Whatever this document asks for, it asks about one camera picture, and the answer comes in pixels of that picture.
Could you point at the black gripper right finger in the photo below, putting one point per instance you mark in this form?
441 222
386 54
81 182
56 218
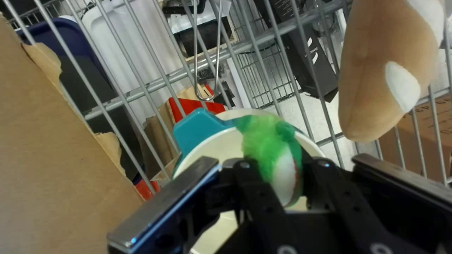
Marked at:
390 202

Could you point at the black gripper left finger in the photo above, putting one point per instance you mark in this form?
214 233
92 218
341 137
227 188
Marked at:
164 206

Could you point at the green plush toy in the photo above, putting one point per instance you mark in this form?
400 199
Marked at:
269 141

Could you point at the tan plush toy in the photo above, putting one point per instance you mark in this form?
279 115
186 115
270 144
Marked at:
376 71

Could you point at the white teal-rimmed bowl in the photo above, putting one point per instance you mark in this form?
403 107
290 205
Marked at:
186 107

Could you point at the tan cardboard box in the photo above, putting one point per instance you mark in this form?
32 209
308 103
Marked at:
51 164

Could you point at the white plastic bin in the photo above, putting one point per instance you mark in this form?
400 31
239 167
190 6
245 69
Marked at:
136 43

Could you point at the dark blue bin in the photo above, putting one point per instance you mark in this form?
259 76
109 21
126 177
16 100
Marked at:
65 43

